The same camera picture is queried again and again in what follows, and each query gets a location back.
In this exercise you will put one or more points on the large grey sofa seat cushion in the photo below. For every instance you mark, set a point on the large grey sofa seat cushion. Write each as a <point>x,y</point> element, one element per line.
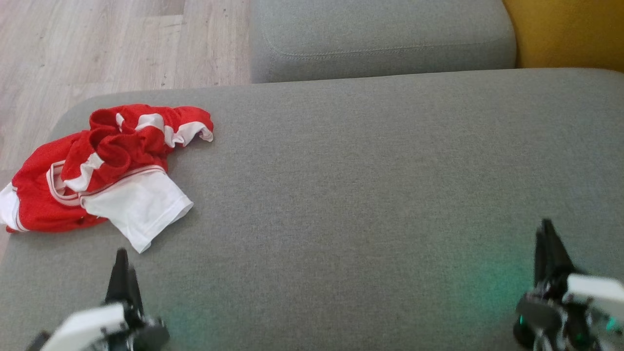
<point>370,195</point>

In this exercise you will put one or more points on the red and white jersey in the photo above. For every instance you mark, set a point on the red and white jersey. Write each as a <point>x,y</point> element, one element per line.
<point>141,209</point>

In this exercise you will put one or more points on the small grey sofa cushion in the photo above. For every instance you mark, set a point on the small grey sofa cushion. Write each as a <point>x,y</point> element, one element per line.
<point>380,34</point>

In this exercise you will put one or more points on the red shorts with white trim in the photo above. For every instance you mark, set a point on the red shorts with white trim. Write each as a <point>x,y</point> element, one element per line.
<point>124,146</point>

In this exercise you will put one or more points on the yellow upholstered cushion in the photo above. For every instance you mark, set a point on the yellow upholstered cushion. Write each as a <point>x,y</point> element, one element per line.
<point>570,29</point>

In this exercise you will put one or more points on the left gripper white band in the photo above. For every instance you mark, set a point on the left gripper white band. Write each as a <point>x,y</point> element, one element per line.
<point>87,326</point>

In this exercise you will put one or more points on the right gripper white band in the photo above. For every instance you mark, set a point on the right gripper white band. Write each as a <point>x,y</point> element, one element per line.
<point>592,292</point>

